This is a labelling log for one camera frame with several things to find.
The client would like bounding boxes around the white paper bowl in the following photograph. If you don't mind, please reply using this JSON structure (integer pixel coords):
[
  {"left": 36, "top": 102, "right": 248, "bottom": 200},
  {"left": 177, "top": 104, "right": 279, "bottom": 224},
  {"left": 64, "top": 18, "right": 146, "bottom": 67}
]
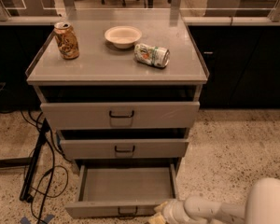
[{"left": 105, "top": 26, "right": 142, "bottom": 49}]

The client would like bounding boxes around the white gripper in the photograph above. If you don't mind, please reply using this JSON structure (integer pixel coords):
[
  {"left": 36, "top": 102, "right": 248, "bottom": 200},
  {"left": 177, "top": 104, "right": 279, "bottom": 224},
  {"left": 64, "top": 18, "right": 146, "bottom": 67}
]
[{"left": 147, "top": 200, "right": 188, "bottom": 224}]

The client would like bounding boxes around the blue floor tape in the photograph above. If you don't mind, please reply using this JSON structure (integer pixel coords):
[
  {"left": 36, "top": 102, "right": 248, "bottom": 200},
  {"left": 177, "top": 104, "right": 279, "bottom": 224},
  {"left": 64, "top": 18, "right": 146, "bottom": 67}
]
[{"left": 20, "top": 214, "right": 56, "bottom": 224}]

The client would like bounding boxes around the grey drawer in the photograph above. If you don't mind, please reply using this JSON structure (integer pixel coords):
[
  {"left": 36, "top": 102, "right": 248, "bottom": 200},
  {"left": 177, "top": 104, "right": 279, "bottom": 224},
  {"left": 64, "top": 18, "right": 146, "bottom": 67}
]
[
  {"left": 60, "top": 128, "right": 189, "bottom": 160},
  {"left": 65, "top": 158, "right": 178, "bottom": 218},
  {"left": 40, "top": 86, "right": 200, "bottom": 130}
]

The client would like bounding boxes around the black floor cable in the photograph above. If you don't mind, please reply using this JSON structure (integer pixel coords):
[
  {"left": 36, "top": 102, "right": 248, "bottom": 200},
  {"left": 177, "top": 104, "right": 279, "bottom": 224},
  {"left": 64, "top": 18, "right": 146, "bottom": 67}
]
[{"left": 20, "top": 109, "right": 69, "bottom": 224}]

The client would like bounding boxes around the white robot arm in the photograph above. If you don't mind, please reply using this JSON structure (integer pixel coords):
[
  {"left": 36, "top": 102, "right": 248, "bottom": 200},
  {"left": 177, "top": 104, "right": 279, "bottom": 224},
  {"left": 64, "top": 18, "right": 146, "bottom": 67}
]
[{"left": 148, "top": 178, "right": 280, "bottom": 224}]

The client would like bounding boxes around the grey middle drawer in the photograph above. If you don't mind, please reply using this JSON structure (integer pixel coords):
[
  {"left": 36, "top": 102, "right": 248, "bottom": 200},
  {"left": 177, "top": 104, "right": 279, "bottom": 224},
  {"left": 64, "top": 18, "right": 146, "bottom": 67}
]
[{"left": 60, "top": 128, "right": 189, "bottom": 160}]

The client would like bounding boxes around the black stand leg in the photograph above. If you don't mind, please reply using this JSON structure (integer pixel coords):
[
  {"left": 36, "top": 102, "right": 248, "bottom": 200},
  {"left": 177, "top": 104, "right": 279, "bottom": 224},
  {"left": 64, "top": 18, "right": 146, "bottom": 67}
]
[{"left": 20, "top": 119, "right": 49, "bottom": 203}]

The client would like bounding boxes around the grey drawer cabinet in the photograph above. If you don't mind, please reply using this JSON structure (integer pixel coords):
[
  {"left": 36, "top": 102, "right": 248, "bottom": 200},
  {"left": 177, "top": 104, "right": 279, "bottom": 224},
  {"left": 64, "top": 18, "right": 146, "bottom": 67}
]
[{"left": 25, "top": 8, "right": 210, "bottom": 173}]

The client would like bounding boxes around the lying white green can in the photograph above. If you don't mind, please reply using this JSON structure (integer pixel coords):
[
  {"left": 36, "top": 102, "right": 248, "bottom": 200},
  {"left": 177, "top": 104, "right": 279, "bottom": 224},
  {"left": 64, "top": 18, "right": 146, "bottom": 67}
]
[{"left": 134, "top": 43, "right": 170, "bottom": 68}]

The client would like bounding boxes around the grey top drawer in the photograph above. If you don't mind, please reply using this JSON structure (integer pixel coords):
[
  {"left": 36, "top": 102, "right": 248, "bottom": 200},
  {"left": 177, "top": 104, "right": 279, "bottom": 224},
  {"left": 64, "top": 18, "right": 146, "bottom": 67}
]
[{"left": 40, "top": 86, "right": 200, "bottom": 130}]

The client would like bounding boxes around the upright orange soda can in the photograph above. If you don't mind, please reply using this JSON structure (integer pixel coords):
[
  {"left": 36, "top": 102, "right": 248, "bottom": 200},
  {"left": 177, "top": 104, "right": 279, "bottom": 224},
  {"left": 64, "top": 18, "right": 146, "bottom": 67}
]
[{"left": 54, "top": 21, "right": 79, "bottom": 60}]

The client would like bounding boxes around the grey bottom drawer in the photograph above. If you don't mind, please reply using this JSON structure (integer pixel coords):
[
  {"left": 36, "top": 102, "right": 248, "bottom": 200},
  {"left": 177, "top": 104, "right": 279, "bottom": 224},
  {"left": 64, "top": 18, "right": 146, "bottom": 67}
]
[{"left": 65, "top": 158, "right": 178, "bottom": 218}]

